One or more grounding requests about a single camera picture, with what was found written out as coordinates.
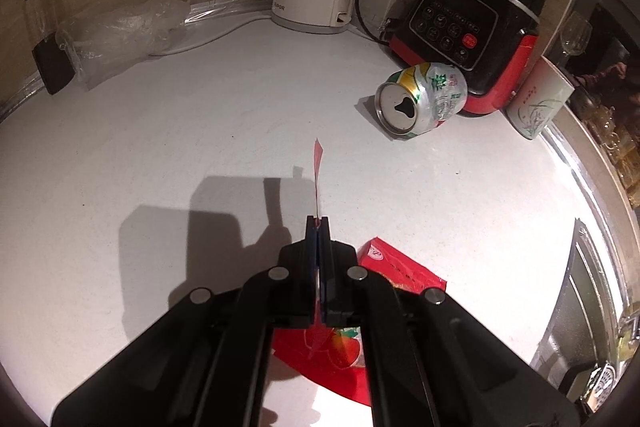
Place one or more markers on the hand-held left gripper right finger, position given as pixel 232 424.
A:
pixel 326 257

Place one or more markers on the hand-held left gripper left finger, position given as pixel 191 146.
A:
pixel 311 257

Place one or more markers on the red snack wrapper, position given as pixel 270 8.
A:
pixel 400 272

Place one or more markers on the stainless steel sink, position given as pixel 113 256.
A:
pixel 575 307

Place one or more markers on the white floral ceramic cup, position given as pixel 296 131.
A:
pixel 537 102

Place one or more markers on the red and black blender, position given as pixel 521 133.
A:
pixel 480 7

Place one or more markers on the clear plastic bag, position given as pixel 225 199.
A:
pixel 115 32

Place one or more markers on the black white patterned container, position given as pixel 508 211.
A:
pixel 602 379

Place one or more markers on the wine glass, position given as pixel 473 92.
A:
pixel 575 32

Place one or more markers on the dark window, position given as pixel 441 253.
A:
pixel 615 42

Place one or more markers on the glass bottle with metal cap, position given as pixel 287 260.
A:
pixel 40 12

